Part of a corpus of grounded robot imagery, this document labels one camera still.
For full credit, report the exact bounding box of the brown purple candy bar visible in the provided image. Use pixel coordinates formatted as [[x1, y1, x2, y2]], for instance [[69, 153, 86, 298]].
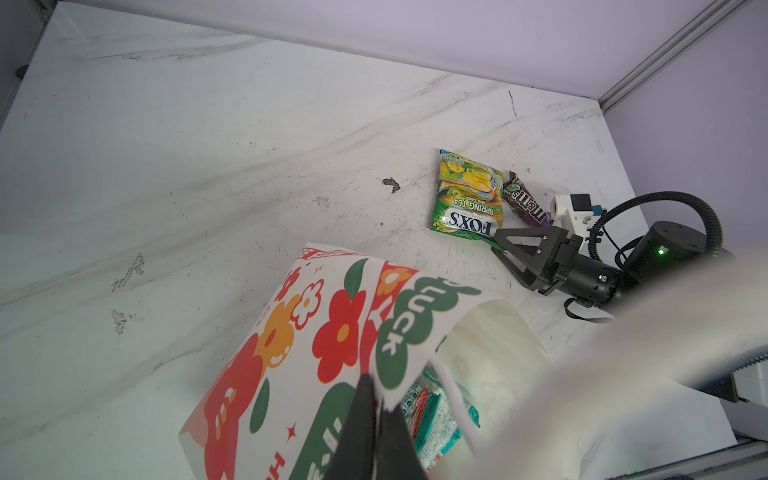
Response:
[[502, 171, 554, 228]]

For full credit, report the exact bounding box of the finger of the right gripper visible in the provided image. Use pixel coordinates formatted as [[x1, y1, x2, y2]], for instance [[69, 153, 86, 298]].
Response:
[[493, 226, 565, 291]]

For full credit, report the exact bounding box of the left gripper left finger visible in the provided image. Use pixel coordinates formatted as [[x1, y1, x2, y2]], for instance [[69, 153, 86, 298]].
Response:
[[325, 374, 377, 480]]

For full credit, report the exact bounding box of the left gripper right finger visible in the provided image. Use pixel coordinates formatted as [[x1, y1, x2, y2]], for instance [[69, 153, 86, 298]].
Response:
[[375, 407, 427, 480]]

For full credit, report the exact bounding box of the white floral paper bag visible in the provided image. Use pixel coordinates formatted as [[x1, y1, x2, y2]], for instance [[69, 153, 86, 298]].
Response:
[[179, 244, 550, 479]]

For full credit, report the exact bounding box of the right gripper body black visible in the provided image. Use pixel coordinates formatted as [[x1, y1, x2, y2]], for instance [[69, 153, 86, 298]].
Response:
[[537, 230, 584, 296]]

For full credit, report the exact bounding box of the teal snack packet top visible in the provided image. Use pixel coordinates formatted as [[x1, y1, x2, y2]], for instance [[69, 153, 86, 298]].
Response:
[[400, 364, 462, 472]]

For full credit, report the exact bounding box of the yellow-green snack packet back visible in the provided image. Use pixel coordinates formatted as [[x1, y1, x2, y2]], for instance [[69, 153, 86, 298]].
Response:
[[430, 150, 504, 241]]

